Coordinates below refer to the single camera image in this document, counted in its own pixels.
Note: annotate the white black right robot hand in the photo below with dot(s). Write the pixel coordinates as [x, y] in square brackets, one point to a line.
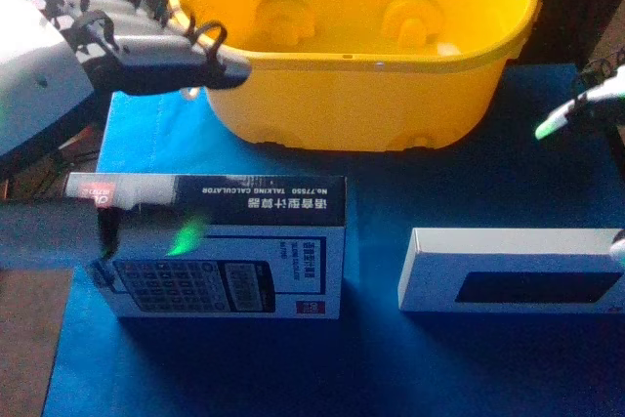
[603, 92]

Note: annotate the white box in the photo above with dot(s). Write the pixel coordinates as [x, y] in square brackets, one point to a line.
[488, 251]

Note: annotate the talking calculator box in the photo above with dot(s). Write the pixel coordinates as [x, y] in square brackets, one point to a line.
[273, 202]

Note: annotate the yellow plastic bin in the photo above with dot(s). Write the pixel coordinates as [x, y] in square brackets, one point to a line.
[342, 104]

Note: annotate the blue cloth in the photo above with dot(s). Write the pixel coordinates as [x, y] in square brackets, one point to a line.
[244, 363]

